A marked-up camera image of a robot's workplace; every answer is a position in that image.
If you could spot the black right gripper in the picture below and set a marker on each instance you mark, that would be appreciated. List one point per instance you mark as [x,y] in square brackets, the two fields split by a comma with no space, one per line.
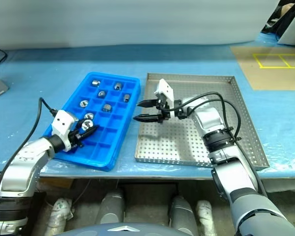
[163,110]

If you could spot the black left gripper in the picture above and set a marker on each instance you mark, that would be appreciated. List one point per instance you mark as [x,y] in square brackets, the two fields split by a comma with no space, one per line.
[75,138]

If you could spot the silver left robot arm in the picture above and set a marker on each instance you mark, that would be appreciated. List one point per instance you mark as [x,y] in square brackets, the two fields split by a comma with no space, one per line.
[24,162]

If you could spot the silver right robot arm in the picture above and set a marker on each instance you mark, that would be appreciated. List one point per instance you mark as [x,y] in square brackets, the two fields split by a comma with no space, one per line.
[236,177]

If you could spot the blue compartment tray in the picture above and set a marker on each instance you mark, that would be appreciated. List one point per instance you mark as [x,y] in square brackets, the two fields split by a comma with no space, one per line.
[105,147]

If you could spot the perforated metal tray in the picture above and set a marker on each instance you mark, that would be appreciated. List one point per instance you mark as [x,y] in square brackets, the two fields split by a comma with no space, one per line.
[186,137]

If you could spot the blue plastic table cover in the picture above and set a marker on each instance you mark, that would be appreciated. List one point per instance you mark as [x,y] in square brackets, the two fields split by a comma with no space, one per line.
[39,73]

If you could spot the grey rounded shape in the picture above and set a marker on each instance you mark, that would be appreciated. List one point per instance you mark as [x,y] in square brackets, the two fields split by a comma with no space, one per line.
[110,209]
[184,214]

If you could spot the white rounded foot shape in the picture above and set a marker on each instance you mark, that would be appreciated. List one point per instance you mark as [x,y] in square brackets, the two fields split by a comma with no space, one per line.
[60,212]
[206,216]

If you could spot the grey robot torso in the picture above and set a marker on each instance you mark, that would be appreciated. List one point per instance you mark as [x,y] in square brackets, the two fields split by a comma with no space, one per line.
[123,229]

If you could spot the brown cardboard mat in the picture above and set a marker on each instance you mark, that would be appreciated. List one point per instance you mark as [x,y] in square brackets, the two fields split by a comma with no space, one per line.
[273,78]

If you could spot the black background equipment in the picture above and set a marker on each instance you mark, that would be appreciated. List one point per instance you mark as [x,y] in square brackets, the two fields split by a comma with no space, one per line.
[273,22]

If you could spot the white board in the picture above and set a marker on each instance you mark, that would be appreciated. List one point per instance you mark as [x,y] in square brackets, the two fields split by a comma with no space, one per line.
[292,24]

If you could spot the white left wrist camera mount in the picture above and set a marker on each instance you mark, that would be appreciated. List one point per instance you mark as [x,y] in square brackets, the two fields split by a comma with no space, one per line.
[62,123]

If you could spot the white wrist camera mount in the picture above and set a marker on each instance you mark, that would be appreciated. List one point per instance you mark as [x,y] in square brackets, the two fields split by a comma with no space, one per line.
[62,123]
[165,89]

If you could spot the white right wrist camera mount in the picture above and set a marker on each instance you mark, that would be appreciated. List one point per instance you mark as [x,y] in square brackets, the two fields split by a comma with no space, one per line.
[165,89]

